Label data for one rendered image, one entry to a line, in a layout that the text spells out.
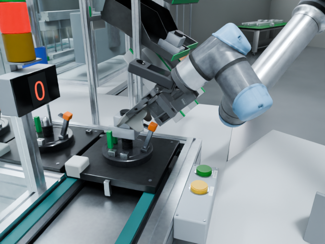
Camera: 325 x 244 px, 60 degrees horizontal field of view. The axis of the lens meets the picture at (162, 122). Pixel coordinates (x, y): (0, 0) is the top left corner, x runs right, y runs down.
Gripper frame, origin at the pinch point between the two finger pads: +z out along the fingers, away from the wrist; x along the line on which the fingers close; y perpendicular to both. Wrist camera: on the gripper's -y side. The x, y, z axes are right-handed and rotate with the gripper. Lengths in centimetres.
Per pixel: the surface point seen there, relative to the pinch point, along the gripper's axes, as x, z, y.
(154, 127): -0.9, -5.7, 6.8
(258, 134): 230, 35, 114
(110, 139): -2.0, 6.4, 2.3
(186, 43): 47.0, -12.9, -5.3
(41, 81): -18.0, -3.1, -16.1
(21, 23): -20.0, -10.0, -24.3
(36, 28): 60, 45, -59
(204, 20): 658, 78, -37
